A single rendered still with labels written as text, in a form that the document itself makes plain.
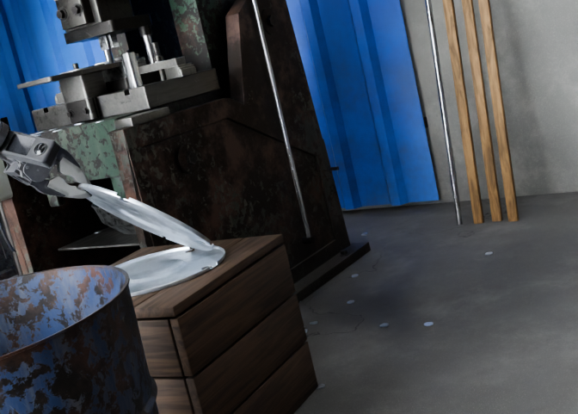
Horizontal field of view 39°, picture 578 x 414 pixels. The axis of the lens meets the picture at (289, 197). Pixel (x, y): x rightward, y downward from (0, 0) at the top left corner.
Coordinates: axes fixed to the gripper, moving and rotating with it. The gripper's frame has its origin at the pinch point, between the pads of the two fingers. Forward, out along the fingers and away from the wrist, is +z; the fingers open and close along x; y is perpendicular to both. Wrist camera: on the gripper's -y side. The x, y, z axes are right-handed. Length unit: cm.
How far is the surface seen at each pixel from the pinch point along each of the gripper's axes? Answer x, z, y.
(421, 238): -50, 127, 42
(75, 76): -35, 3, 53
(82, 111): -29, 10, 56
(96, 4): -55, 0, 55
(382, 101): -102, 118, 79
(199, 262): 3.1, 24.0, -8.9
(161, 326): 18.8, 13.3, -24.3
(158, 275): 9.0, 17.4, -7.8
